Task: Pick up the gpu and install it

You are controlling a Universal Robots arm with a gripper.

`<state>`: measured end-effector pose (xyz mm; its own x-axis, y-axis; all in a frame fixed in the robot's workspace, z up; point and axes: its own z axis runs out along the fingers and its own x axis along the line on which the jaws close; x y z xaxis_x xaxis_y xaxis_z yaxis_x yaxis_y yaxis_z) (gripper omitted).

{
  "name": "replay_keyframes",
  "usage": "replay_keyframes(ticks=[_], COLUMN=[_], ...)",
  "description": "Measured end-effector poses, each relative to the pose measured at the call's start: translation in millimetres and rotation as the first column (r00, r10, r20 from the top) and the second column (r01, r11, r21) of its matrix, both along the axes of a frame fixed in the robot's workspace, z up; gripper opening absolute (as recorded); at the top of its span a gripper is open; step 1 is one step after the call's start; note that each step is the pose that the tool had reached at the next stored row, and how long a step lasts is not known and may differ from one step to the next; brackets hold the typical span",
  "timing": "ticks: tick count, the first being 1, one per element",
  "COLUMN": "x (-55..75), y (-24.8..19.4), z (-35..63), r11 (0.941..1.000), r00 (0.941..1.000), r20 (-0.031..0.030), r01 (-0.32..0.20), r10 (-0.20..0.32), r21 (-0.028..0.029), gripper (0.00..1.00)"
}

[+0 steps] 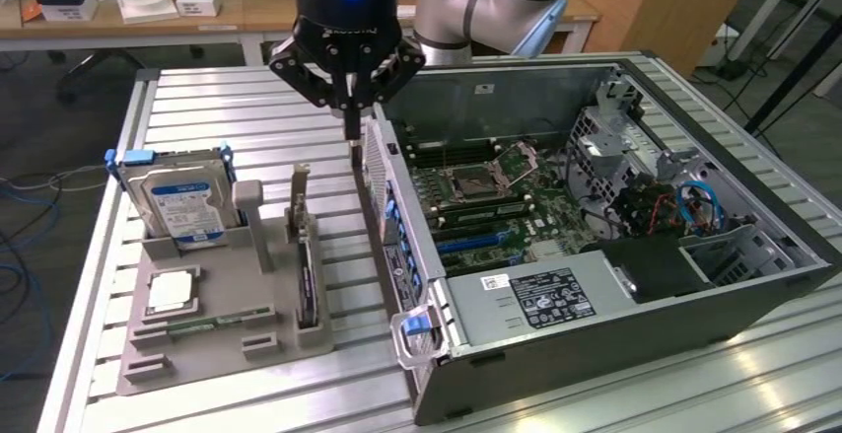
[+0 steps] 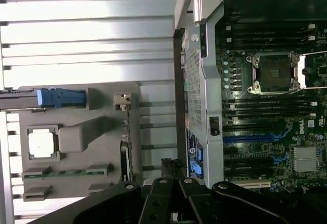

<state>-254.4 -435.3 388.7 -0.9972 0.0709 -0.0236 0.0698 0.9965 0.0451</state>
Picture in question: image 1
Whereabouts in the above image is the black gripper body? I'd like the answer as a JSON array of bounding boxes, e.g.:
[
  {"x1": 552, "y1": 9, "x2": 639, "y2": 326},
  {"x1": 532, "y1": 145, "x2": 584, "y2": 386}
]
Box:
[{"x1": 288, "y1": 0, "x2": 404, "y2": 77}]

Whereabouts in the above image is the black graphics card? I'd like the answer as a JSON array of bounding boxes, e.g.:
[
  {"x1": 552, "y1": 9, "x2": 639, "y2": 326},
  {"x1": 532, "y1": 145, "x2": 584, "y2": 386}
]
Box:
[{"x1": 283, "y1": 162, "x2": 325, "y2": 330}]

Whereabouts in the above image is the plain white box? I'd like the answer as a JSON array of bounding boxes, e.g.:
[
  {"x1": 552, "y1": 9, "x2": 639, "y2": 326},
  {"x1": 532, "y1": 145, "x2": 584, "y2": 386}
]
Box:
[{"x1": 173, "y1": 0, "x2": 224, "y2": 18}]

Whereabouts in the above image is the CPU socket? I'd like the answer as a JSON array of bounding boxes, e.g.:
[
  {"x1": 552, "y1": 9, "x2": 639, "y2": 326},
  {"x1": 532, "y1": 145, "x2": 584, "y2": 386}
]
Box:
[{"x1": 445, "y1": 164, "x2": 509, "y2": 203}]

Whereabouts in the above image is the white square tray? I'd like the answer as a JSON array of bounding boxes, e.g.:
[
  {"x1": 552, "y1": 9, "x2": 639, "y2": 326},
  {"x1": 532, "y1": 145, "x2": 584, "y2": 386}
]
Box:
[{"x1": 116, "y1": 0, "x2": 181, "y2": 26}]

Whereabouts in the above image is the metal socket cover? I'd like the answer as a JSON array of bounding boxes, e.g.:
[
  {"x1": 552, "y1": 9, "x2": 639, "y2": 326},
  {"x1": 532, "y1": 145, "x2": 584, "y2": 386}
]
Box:
[{"x1": 492, "y1": 140, "x2": 551, "y2": 190}]

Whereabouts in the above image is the wooden desk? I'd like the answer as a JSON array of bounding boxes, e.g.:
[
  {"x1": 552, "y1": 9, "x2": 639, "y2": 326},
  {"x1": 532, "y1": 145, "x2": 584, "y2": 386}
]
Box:
[{"x1": 0, "y1": 0, "x2": 601, "y2": 67}]

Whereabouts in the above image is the black labelled RAM stick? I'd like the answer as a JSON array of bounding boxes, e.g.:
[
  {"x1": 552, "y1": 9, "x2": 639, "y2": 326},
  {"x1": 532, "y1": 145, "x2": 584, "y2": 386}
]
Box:
[{"x1": 432, "y1": 200, "x2": 532, "y2": 225}]

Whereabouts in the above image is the perforated metal drive cage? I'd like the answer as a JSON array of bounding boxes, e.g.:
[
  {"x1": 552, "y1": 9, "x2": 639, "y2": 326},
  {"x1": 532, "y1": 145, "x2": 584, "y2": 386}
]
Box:
[{"x1": 565, "y1": 76, "x2": 663, "y2": 192}]

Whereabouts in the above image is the green motherboard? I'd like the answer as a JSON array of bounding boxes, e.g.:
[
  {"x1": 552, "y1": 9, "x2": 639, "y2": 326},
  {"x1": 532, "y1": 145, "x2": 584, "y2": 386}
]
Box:
[{"x1": 397, "y1": 124, "x2": 597, "y2": 279}]

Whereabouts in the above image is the white box with black lid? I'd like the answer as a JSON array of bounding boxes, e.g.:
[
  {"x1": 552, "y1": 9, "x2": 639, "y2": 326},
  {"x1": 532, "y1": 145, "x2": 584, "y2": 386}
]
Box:
[{"x1": 32, "y1": 0, "x2": 100, "y2": 23}]

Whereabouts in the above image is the silver chipset heatsink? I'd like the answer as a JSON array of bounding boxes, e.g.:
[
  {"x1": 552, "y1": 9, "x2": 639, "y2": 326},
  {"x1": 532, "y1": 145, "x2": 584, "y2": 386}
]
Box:
[{"x1": 524, "y1": 239, "x2": 569, "y2": 261}]

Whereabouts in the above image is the wooden cabinet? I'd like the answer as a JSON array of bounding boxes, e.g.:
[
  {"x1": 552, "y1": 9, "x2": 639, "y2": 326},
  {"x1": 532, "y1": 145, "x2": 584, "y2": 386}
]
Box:
[{"x1": 565, "y1": 0, "x2": 764, "y2": 79}]

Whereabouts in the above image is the white floor box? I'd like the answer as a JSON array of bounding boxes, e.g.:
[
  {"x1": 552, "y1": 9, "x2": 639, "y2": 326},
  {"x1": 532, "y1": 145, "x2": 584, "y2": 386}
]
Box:
[{"x1": 696, "y1": 23, "x2": 748, "y2": 69}]

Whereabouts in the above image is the silver CPU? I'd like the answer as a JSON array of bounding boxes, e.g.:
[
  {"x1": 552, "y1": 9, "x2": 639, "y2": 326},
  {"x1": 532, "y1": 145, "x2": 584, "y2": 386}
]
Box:
[{"x1": 144, "y1": 270, "x2": 196, "y2": 314}]

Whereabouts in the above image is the grey power supply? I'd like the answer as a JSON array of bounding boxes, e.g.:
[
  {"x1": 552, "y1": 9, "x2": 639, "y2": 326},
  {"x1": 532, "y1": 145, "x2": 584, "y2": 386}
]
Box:
[{"x1": 444, "y1": 249, "x2": 637, "y2": 346}]

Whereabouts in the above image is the green RAM stick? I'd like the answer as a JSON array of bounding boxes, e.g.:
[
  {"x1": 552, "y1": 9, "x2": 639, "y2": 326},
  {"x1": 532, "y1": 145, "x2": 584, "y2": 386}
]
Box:
[{"x1": 162, "y1": 308, "x2": 273, "y2": 334}]

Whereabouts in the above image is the grey parts rack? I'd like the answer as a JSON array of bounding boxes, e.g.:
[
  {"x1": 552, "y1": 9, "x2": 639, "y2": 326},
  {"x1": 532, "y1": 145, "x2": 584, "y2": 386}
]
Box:
[{"x1": 116, "y1": 164, "x2": 336, "y2": 397}]

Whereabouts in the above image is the black stand leg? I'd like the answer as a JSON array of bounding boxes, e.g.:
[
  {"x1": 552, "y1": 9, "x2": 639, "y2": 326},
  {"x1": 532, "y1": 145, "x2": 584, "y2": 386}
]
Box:
[{"x1": 742, "y1": 0, "x2": 842, "y2": 138}]

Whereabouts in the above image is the metal disk bay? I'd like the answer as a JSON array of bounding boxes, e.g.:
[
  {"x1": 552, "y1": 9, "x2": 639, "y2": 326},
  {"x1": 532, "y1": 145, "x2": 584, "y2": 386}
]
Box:
[{"x1": 676, "y1": 223, "x2": 795, "y2": 289}]

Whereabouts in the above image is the black PC case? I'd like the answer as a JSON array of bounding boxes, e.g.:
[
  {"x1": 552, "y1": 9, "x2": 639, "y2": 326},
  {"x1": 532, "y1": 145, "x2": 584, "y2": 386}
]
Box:
[{"x1": 351, "y1": 49, "x2": 842, "y2": 427}]

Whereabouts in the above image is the hard disk with blue bracket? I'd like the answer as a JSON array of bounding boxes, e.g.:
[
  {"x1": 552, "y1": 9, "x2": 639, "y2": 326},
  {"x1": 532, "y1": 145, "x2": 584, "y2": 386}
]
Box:
[{"x1": 104, "y1": 140, "x2": 238, "y2": 253}]

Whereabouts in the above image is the black wire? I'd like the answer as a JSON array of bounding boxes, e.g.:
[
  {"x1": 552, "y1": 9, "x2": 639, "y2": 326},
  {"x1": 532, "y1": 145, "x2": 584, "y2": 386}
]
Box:
[{"x1": 563, "y1": 146, "x2": 625, "y2": 237}]

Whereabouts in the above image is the red wire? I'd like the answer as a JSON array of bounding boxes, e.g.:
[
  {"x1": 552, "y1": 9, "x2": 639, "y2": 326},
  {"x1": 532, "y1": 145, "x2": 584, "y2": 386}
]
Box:
[{"x1": 647, "y1": 189, "x2": 680, "y2": 237}]

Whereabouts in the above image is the blue wire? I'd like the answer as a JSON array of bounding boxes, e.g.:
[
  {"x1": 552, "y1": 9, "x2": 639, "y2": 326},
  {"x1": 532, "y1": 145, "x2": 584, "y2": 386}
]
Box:
[{"x1": 675, "y1": 180, "x2": 730, "y2": 237}]

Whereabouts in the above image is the grey case handle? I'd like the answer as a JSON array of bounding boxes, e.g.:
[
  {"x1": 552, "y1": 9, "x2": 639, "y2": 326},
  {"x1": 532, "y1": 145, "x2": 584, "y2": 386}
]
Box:
[{"x1": 389, "y1": 300, "x2": 455, "y2": 371}]

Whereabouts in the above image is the blue floor cable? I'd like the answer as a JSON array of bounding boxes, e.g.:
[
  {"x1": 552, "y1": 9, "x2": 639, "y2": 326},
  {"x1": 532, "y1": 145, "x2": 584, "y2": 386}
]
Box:
[{"x1": 0, "y1": 176, "x2": 64, "y2": 383}]

